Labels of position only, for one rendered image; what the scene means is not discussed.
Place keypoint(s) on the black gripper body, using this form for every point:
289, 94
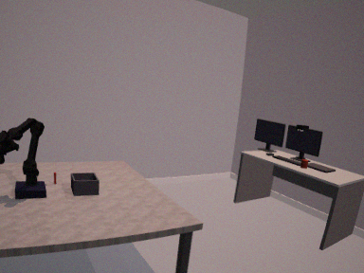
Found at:
2, 153

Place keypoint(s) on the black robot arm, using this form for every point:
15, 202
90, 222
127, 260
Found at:
16, 133

